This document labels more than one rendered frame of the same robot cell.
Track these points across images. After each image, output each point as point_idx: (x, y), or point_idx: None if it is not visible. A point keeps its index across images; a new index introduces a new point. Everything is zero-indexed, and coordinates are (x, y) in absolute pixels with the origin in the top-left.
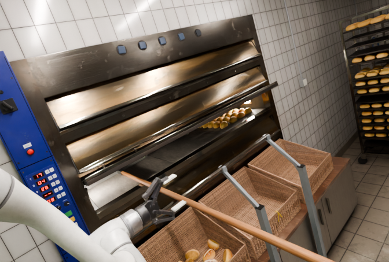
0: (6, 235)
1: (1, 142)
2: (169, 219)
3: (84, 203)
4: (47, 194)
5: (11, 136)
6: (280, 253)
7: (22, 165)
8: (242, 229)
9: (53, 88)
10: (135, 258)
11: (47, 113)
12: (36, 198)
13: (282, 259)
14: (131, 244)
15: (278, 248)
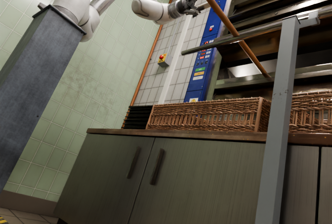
0: (181, 70)
1: None
2: (192, 11)
3: (215, 69)
4: (202, 53)
5: (209, 22)
6: (322, 155)
7: (204, 36)
8: None
9: None
10: None
11: (231, 13)
12: None
13: (324, 176)
14: (160, 3)
15: (316, 133)
